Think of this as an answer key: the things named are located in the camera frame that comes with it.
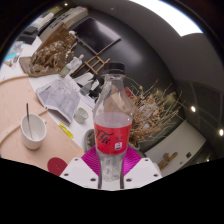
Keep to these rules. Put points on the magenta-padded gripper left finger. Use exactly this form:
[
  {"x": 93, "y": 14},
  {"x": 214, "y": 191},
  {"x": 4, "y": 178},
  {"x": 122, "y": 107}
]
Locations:
[{"x": 79, "y": 171}]

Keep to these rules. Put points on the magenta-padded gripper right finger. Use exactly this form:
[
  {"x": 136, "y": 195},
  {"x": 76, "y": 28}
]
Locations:
[{"x": 143, "y": 171}]

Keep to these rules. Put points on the open printed newspaper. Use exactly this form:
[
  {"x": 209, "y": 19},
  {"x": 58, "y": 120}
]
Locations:
[{"x": 58, "y": 96}]

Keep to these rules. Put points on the wooden easel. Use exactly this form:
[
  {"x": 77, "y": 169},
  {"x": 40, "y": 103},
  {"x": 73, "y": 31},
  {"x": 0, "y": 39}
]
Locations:
[{"x": 96, "y": 61}]

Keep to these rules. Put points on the white ceramic mug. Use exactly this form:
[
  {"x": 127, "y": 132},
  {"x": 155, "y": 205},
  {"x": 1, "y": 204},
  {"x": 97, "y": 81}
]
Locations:
[{"x": 38, "y": 136}]

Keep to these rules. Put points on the beige wooden board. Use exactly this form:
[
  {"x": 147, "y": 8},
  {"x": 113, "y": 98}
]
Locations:
[
  {"x": 13, "y": 103},
  {"x": 60, "y": 146}
]

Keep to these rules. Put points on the yellow marker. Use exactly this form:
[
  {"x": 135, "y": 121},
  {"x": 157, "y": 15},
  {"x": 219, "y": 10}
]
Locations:
[{"x": 66, "y": 130}]

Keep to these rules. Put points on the white plastic chair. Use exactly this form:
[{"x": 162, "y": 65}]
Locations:
[{"x": 83, "y": 78}]

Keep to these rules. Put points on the black wall screen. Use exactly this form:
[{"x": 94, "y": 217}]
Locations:
[{"x": 95, "y": 35}]

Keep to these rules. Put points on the small white cup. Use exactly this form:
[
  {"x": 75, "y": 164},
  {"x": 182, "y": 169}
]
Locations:
[{"x": 81, "y": 115}]

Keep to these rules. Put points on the grey spray bottle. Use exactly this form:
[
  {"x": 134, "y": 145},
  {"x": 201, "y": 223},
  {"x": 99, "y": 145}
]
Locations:
[{"x": 86, "y": 88}]

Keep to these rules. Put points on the flat round red coaster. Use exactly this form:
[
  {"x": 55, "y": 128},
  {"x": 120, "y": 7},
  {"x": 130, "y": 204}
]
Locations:
[{"x": 56, "y": 165}]

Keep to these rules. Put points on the metal spoon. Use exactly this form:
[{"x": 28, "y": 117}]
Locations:
[{"x": 28, "y": 120}]

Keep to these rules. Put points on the long ceiling light panel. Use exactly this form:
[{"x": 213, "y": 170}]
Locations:
[{"x": 170, "y": 16}]

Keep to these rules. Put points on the wooden wall figure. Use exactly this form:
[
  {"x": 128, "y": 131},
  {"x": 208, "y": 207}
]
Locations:
[{"x": 166, "y": 159}]

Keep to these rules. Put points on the white spray bottle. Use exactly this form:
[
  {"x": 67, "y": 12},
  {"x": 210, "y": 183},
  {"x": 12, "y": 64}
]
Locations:
[{"x": 68, "y": 69}]

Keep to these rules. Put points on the flat black box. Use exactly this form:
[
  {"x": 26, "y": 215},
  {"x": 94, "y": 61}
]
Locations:
[{"x": 28, "y": 35}]

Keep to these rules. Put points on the clear red-labelled drink bottle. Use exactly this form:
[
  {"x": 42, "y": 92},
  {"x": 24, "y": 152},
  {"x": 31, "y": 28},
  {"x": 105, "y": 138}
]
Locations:
[{"x": 112, "y": 133}]

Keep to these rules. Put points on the brown carved sculpture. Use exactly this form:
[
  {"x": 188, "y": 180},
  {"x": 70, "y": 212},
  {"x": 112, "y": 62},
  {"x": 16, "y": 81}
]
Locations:
[{"x": 50, "y": 56}]

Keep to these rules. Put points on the potted dried branch plant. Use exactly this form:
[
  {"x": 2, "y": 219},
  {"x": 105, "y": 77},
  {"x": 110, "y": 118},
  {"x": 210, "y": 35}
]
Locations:
[{"x": 150, "y": 116}]

